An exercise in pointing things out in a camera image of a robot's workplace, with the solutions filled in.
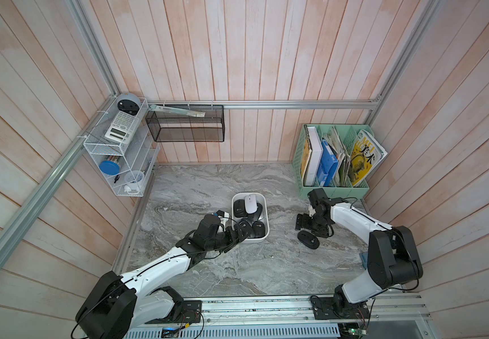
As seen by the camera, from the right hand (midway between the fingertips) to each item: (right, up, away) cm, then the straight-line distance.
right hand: (304, 228), depth 91 cm
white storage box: (-18, +12, +7) cm, 23 cm away
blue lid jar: (-78, +26, -14) cm, 83 cm away
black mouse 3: (-20, -1, +1) cm, 20 cm away
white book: (+5, +28, +4) cm, 28 cm away
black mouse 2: (-21, +5, +3) cm, 22 cm away
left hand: (-26, -2, -12) cm, 29 cm away
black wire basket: (-56, +50, +14) cm, 76 cm away
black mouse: (-29, +8, +4) cm, 30 cm away
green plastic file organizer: (+26, +45, +12) cm, 53 cm away
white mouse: (-24, +11, +4) cm, 26 cm away
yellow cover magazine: (+32, +33, +6) cm, 46 cm away
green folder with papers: (+20, +28, +4) cm, 34 cm away
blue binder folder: (+12, +28, +4) cm, 31 cm away
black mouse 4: (+1, -4, -4) cm, 6 cm away
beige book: (0, +34, -4) cm, 34 cm away
